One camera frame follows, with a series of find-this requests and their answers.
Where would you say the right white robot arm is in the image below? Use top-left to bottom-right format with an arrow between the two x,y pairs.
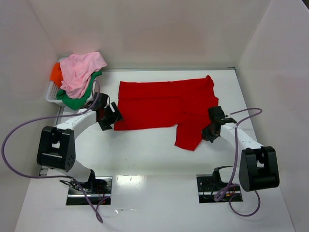
201,121 -> 280,192

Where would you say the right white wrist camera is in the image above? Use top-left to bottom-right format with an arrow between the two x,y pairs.
208,106 -> 237,125

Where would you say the red t shirt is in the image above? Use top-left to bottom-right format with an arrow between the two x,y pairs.
114,75 -> 219,151

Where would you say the pink t shirt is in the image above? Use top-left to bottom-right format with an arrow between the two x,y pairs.
59,52 -> 107,99

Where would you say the green t shirt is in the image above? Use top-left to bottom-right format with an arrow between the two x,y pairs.
56,71 -> 102,110

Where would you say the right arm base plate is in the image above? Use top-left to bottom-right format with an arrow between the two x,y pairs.
196,174 -> 243,203

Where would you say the white plastic basket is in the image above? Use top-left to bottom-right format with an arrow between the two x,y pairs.
50,52 -> 107,110

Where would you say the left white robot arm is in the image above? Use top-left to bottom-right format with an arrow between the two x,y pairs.
37,102 -> 123,189

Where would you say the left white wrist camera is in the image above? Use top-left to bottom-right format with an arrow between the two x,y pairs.
93,92 -> 110,109

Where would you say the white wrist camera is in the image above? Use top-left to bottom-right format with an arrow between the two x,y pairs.
93,92 -> 110,109
208,106 -> 237,125

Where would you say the orange t shirt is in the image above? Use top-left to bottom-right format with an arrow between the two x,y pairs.
50,62 -> 63,88

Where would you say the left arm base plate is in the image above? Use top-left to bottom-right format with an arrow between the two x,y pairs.
63,176 -> 112,206

